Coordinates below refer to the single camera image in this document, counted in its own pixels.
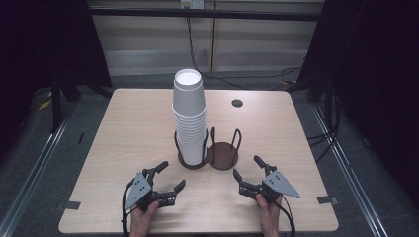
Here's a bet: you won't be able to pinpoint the white wall outlet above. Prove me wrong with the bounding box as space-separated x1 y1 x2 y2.
180 0 206 10

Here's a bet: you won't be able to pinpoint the metal floor rail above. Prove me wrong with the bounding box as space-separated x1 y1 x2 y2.
0 98 78 237
309 103 391 237

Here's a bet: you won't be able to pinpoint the person's right hand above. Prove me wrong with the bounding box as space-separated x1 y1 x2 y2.
256 193 283 237

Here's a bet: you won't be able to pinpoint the yellow floor tape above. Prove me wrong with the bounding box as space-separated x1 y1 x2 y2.
37 92 53 112

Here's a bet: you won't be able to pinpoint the stack of white cups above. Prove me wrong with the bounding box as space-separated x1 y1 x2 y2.
172 107 209 166

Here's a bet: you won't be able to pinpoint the dark brown double cup holder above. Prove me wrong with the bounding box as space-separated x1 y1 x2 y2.
173 126 243 172

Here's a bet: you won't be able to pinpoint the black horizontal bar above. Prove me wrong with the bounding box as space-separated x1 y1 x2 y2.
88 7 325 23

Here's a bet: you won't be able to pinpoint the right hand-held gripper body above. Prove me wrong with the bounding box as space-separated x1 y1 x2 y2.
259 169 301 203

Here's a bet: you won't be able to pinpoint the black hanging wall cable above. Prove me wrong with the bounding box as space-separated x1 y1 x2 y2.
185 16 302 92

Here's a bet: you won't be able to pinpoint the left hand-held gripper black cable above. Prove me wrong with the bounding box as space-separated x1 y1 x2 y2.
121 179 136 237

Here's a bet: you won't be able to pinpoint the black floor cables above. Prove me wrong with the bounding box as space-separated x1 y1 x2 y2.
305 85 342 163

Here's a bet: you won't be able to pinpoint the person's left hand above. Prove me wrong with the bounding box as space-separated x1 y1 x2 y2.
128 200 161 237

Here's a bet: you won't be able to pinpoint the grey tape strip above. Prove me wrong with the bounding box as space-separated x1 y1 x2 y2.
316 196 339 205
54 199 82 211

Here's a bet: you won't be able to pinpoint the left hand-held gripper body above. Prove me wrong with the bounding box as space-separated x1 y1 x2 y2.
125 169 163 212

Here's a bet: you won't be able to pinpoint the hand-held gripper black cable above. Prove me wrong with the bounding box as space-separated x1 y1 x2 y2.
121 179 136 237
273 195 296 237

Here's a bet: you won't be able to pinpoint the right hand-held gripper black cable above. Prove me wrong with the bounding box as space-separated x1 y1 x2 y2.
273 195 296 237

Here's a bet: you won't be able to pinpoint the dark curtain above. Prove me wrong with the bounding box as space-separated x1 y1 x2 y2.
296 0 419 210
0 0 114 157

